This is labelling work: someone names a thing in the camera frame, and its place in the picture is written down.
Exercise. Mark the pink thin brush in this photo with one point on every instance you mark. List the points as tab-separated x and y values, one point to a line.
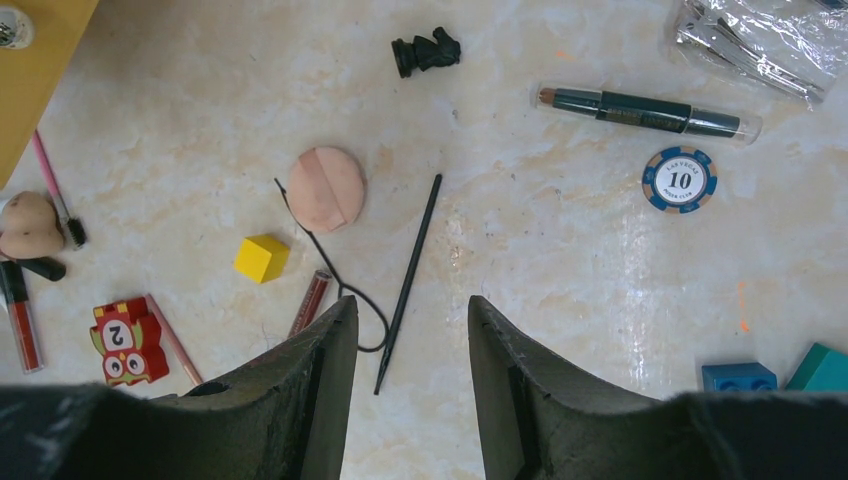
71	226

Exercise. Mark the black hair loop tool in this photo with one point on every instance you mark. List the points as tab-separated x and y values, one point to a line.
343	287

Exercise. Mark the small black figurine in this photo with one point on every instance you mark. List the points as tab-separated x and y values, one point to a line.
423	53

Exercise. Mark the teal block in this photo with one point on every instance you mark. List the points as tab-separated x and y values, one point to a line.
822	369

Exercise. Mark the blue lego brick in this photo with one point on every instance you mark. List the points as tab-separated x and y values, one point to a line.
743	377

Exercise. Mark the red lip gloss tube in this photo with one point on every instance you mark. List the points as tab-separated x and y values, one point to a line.
17	301

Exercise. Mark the dark red lip gloss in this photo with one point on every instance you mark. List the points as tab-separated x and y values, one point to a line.
311	302

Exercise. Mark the pink round powder puff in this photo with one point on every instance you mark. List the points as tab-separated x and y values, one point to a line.
326	190

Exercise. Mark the peach lip pencil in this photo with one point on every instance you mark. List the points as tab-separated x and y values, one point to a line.
174	342

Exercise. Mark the small yellow cube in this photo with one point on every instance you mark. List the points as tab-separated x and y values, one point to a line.
261	258

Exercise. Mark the red owl number toy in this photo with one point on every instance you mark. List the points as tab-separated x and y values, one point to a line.
128	337

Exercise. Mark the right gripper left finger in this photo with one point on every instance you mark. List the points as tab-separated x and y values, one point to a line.
282	415

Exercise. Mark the blue poker chip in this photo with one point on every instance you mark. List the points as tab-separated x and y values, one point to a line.
679	180

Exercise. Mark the black tweezers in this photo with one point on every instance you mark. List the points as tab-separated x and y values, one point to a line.
649	113

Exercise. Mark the brown lipstick tube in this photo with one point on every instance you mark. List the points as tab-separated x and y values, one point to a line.
46	267

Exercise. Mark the clear plastic wrapper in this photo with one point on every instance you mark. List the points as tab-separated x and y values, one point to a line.
796	48

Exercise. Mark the thin black stick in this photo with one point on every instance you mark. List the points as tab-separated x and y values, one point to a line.
407	283

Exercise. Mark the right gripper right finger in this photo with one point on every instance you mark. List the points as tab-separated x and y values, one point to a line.
543	417

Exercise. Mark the cream round drawer organizer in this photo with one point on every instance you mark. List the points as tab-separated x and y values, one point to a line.
30	74

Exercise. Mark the beige makeup sponge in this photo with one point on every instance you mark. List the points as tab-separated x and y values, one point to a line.
29	227

